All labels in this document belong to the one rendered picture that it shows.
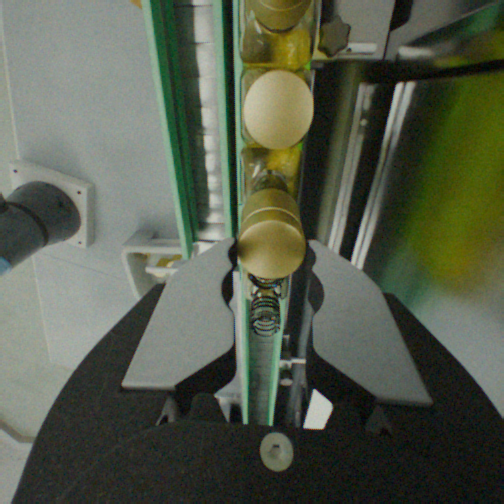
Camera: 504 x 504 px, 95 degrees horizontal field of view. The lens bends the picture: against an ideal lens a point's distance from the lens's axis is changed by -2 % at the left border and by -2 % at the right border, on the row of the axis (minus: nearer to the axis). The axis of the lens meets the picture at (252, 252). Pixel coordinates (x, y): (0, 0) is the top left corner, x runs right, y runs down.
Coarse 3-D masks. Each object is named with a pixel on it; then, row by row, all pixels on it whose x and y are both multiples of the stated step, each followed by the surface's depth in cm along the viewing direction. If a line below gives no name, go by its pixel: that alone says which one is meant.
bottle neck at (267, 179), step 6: (258, 174) 20; (264, 174) 19; (270, 174) 18; (276, 174) 19; (258, 180) 18; (264, 180) 17; (270, 180) 17; (276, 180) 17; (282, 180) 18; (252, 186) 20; (258, 186) 17; (264, 186) 16; (270, 186) 16; (276, 186) 16; (282, 186) 17; (252, 192) 17; (288, 192) 17
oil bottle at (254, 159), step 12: (240, 156) 21; (252, 156) 20; (264, 156) 20; (276, 156) 20; (288, 156) 20; (300, 156) 21; (240, 168) 21; (252, 168) 20; (264, 168) 20; (276, 168) 20; (288, 168) 20; (300, 168) 20; (240, 180) 22; (252, 180) 20; (288, 180) 20; (240, 192) 22
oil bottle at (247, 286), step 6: (246, 270) 26; (246, 276) 26; (288, 276) 26; (246, 282) 26; (288, 282) 27; (246, 288) 27; (252, 288) 26; (282, 288) 26; (288, 288) 28; (246, 294) 27; (282, 294) 27; (282, 300) 28
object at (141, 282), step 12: (132, 252) 59; (156, 252) 55; (168, 252) 55; (180, 252) 55; (132, 264) 59; (144, 264) 65; (132, 276) 60; (144, 276) 65; (156, 276) 68; (168, 276) 68; (132, 288) 61; (144, 288) 65
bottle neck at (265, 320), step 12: (276, 288) 26; (252, 300) 24; (264, 300) 23; (276, 300) 24; (252, 312) 23; (264, 312) 22; (276, 312) 22; (252, 324) 22; (264, 324) 24; (276, 324) 22; (264, 336) 23
